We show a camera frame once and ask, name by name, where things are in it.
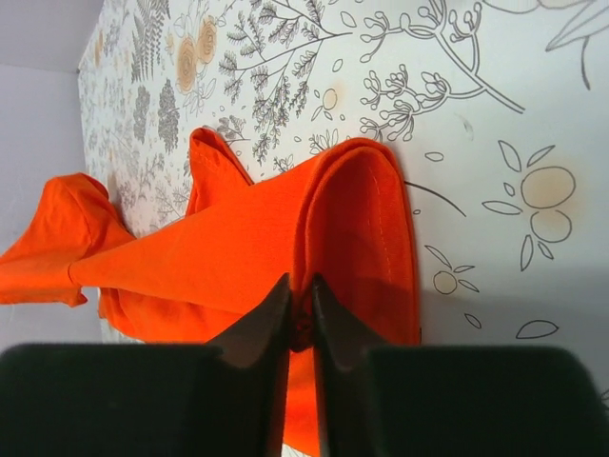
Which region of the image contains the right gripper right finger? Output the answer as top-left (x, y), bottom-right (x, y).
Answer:
top-left (312, 275), bottom-right (608, 456)

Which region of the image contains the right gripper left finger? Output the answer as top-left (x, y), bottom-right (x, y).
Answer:
top-left (1, 277), bottom-right (291, 456)

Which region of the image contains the orange t shirt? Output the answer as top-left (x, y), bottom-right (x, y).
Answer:
top-left (1, 128), bottom-right (421, 456)

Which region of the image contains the floral table mat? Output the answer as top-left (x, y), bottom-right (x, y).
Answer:
top-left (78, 1), bottom-right (608, 394)

